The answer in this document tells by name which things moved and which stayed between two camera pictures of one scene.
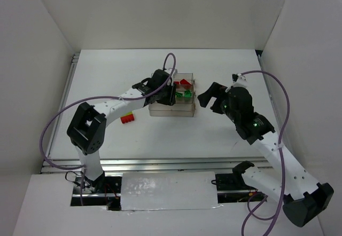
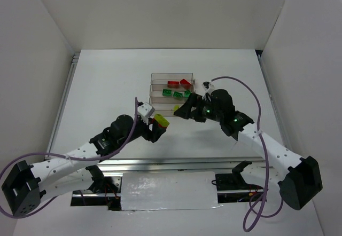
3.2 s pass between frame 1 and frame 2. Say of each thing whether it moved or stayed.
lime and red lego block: moved
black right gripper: moved
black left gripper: moved
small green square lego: stayed
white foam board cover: stayed
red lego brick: stayed
